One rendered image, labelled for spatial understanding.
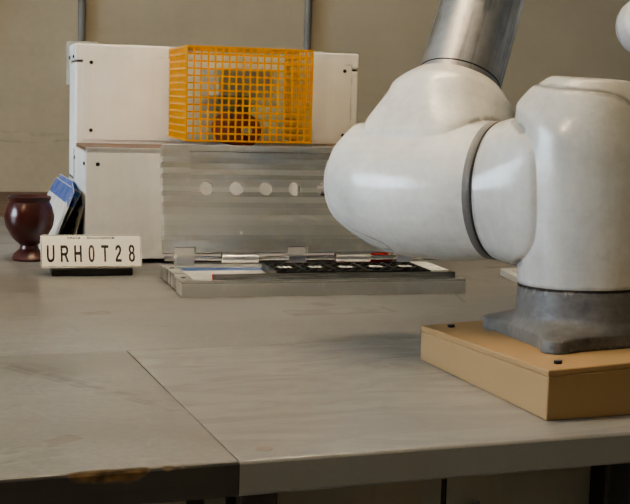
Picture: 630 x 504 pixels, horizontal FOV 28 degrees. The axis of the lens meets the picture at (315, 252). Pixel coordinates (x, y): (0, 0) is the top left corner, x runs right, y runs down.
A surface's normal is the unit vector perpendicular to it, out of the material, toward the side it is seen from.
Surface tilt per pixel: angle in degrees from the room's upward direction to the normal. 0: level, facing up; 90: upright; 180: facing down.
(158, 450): 0
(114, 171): 90
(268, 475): 90
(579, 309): 84
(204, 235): 78
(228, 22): 90
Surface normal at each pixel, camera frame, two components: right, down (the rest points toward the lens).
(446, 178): -0.47, -0.11
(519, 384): -0.94, 0.01
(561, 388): 0.34, 0.12
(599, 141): 0.00, -0.11
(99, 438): 0.03, -0.99
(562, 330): -0.13, -0.93
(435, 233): -0.45, 0.61
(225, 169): 0.27, -0.07
